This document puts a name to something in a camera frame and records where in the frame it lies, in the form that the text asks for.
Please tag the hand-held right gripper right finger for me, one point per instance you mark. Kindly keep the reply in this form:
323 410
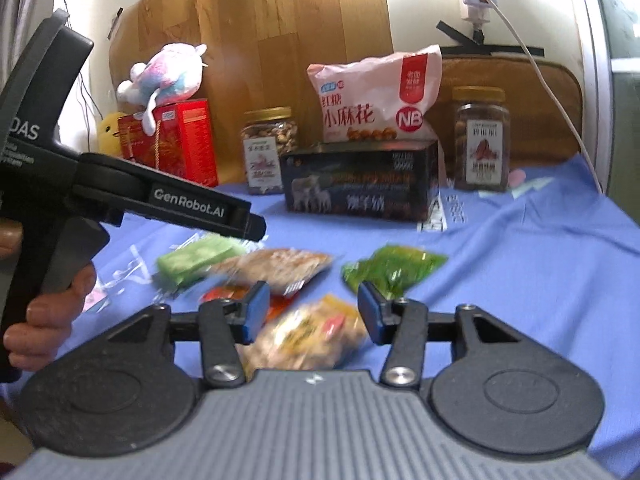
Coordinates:
372 315

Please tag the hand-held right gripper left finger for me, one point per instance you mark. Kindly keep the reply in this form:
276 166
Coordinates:
255 312

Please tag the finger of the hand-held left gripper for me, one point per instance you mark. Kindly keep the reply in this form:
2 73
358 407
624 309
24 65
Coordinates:
190 197

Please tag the red orange snack packet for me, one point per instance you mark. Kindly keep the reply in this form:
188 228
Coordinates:
225 292

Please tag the clear peanut snack packet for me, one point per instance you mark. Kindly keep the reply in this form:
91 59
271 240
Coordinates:
280 265

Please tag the dark green snack bag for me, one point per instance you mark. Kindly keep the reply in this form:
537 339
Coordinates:
395 265

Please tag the yellow snack packet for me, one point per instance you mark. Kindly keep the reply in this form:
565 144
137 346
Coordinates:
310 335

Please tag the light green snack packet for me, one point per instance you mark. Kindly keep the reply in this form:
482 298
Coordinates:
195 260

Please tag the black printed box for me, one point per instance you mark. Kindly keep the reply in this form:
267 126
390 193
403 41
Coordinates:
355 185

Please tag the person's left hand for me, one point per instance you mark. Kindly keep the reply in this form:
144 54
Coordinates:
45 320

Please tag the red gift box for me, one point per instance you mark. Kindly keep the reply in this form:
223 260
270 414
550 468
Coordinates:
185 145

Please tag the yellow plush toy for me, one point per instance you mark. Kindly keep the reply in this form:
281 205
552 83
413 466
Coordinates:
109 132

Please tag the nut jar with gold lid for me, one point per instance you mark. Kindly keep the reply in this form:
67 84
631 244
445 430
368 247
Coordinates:
270 155

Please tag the clear plastic wrapper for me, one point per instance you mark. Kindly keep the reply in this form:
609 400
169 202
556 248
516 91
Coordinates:
125 270

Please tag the pink white plush toy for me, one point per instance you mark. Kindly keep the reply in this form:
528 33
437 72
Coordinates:
165 77

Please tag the white printed paper strip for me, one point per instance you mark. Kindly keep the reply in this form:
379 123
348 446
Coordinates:
445 210

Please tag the blue bed sheet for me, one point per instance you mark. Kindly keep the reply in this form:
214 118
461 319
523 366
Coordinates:
525 270

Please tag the wooden board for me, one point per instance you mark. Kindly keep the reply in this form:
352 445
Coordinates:
270 35

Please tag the dark snack jar white label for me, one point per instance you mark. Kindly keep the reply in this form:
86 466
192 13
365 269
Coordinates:
481 145

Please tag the large pink snack bag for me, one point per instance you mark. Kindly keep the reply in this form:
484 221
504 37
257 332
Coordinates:
370 95

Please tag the black tape strips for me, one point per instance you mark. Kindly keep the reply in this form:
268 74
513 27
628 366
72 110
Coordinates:
490 49

